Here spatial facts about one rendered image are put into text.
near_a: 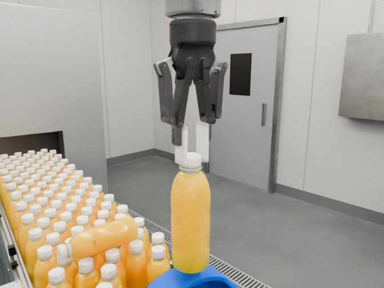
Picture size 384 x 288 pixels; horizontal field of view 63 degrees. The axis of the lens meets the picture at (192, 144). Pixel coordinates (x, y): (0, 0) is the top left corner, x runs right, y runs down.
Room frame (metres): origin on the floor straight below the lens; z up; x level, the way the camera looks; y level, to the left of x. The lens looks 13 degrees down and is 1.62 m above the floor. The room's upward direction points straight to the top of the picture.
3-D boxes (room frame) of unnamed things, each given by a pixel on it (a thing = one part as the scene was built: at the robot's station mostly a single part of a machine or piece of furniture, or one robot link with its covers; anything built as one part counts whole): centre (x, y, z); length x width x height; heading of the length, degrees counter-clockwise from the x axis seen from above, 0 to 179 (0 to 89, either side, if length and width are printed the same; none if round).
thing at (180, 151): (0.52, 0.02, 1.50); 0.03 x 0.01 x 0.07; 34
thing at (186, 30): (0.53, 0.00, 1.65); 0.08 x 0.07 x 0.09; 124
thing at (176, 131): (0.51, 0.03, 1.52); 0.03 x 0.01 x 0.05; 124
